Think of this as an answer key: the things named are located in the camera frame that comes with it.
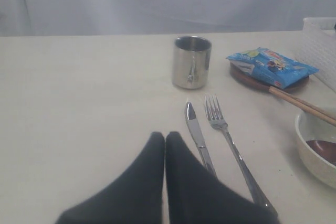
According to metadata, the dark red wooden spoon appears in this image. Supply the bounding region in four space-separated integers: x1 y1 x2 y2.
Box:
307 140 335 165

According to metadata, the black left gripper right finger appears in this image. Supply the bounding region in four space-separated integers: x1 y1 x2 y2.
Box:
165 132 278 223

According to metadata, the silver fork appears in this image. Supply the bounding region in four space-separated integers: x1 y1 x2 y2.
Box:
205 94 278 217

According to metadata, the blue chips bag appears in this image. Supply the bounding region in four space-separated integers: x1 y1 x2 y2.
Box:
226 47 319 89

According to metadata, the white perforated plastic basket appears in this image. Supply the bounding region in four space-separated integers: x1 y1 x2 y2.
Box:
296 17 335 90

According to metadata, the brown round plate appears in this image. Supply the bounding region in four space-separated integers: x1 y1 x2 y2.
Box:
230 63 309 93

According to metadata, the white ceramic bowl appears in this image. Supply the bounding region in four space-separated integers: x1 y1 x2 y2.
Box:
294 111 335 188

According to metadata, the silver table knife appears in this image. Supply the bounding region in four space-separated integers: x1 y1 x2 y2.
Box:
184 101 217 178

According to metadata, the shiny steel cup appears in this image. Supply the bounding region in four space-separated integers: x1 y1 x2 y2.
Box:
172 36 212 89

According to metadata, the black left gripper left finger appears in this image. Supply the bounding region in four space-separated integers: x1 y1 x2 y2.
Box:
57 132 165 223

